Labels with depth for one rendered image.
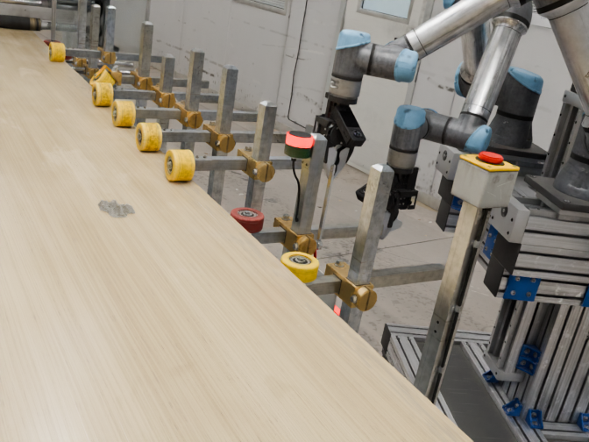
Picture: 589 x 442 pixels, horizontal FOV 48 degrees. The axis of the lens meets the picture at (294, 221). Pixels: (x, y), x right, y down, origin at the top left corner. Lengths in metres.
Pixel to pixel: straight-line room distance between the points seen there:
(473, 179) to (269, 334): 0.42
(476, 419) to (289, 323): 1.26
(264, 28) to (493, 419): 4.83
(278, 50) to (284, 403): 5.46
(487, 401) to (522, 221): 0.85
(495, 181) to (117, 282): 0.66
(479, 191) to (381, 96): 4.14
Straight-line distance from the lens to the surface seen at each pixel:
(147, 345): 1.05
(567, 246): 1.84
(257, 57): 6.55
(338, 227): 1.71
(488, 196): 1.12
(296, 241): 1.59
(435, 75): 4.86
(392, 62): 1.60
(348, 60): 1.60
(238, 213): 1.57
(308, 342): 1.11
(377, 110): 5.25
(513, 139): 2.23
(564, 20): 1.61
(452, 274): 1.19
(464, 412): 2.32
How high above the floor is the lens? 1.47
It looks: 21 degrees down
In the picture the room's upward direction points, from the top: 10 degrees clockwise
